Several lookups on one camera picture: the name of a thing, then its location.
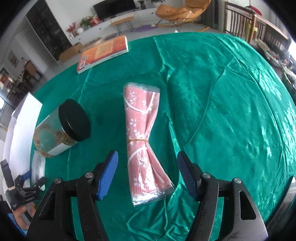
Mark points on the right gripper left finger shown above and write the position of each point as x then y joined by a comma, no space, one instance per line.
53,219

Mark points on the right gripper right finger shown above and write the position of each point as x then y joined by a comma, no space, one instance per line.
241,219

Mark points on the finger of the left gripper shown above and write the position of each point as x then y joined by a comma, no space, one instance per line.
37,186
22,178

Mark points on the pink cloth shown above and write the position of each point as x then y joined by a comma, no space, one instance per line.
148,180

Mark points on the white wet wipes pack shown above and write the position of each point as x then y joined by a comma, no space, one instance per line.
38,167

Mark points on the white storage box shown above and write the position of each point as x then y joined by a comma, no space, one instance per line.
19,137

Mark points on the clear jar black lid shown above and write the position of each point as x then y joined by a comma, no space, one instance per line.
62,129

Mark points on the green satin tablecloth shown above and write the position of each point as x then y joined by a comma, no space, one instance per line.
220,102

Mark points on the orange book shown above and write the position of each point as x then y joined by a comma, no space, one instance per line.
102,52

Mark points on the cardboard box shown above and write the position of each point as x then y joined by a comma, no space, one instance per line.
71,52

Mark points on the red flower plant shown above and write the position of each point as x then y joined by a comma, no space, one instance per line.
71,30

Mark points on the dark tall bookshelf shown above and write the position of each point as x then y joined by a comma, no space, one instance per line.
47,28

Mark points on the small wooden bench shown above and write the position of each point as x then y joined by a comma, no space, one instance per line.
128,21

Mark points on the purple floor mat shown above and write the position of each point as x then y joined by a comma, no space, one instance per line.
144,28

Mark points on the black television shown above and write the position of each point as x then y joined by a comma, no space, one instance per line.
109,8

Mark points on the wooden railing chair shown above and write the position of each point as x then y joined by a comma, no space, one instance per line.
247,24

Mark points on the white TV cabinet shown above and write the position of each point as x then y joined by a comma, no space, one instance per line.
142,17

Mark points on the orange lounge chair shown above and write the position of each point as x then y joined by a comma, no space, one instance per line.
180,16

